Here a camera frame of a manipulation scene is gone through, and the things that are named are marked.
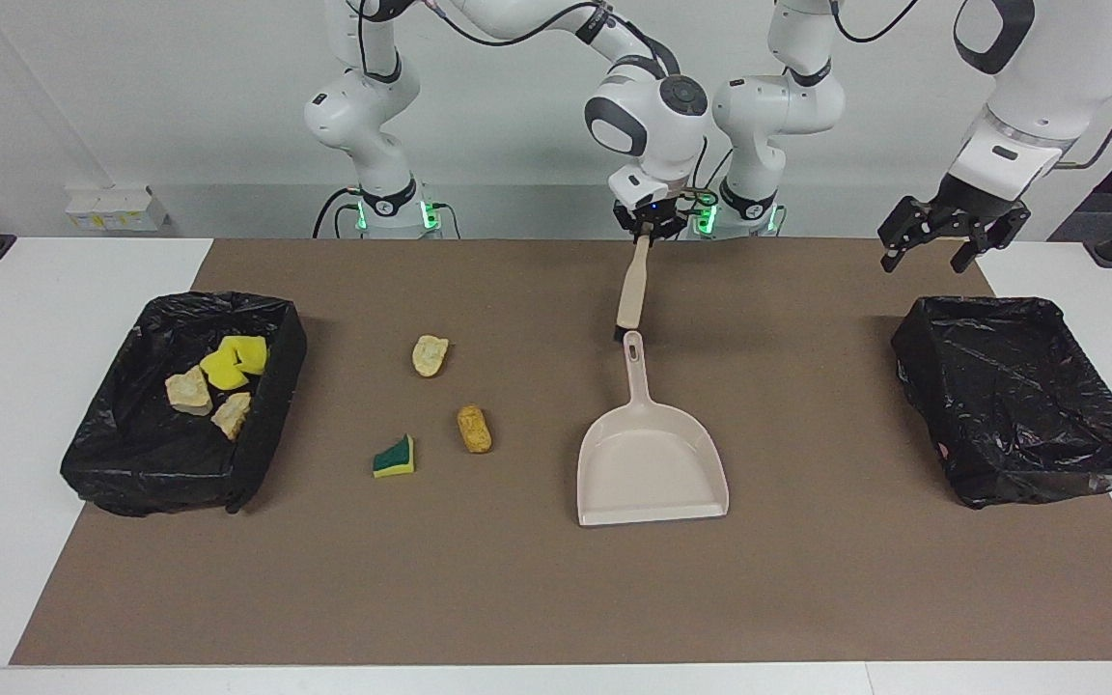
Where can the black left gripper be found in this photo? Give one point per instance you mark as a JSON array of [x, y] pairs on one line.
[[971, 214]]

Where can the beige plastic dustpan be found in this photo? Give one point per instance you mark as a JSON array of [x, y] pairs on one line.
[[648, 473]]

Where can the white box on floor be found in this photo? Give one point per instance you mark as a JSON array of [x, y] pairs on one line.
[[117, 208]]

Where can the brown crackled bread roll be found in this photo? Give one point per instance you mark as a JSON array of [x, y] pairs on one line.
[[474, 429]]

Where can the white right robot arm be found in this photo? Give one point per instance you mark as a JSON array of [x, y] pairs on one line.
[[657, 121]]

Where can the brown paper table mat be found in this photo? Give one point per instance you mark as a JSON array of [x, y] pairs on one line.
[[556, 598]]

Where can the bin lined with black bag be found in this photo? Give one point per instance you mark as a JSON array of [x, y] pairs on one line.
[[1019, 396], [131, 454]]

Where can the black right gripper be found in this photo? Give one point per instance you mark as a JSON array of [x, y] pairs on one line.
[[653, 217]]

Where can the striped orange croissant piece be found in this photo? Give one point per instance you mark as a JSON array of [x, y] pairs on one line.
[[233, 415]]

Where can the pale round bread piece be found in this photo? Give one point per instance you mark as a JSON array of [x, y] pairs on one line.
[[430, 355]]

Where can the pale greenish bread chunk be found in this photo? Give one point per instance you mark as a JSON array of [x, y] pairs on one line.
[[189, 391]]

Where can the green and yellow sponge piece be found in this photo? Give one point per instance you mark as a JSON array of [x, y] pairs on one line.
[[393, 458]]

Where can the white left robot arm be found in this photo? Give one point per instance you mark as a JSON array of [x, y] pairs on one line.
[[778, 106]]

